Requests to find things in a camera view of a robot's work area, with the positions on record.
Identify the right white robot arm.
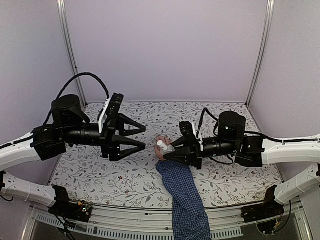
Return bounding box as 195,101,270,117
156,111,320,218

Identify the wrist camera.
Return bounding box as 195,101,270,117
97,93,124,134
179,121,201,148

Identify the left aluminium frame post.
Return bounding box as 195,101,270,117
56,0,87,107

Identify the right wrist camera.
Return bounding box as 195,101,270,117
179,121,201,148

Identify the aluminium frame post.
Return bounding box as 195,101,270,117
245,0,275,108
56,0,87,107

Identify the right aluminium frame post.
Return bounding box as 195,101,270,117
245,0,275,108

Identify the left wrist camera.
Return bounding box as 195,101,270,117
97,93,124,134

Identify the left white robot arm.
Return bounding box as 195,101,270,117
0,93,146,217

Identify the front aluminium rail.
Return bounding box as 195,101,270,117
22,198,315,240

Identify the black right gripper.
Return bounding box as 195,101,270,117
163,135,238,171

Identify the person's bare hand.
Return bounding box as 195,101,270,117
154,135,173,161

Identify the clear nail polish bottle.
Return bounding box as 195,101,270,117
156,140,175,155

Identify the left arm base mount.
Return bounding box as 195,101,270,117
48,185,92,223

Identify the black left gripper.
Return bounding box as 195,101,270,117
62,112,146,161

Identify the blue checkered sleeve forearm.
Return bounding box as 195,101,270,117
156,160,211,240

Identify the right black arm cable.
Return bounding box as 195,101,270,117
198,107,221,137

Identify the floral patterned table mat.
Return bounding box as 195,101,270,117
50,102,282,209

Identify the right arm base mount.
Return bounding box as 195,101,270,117
241,185,285,223

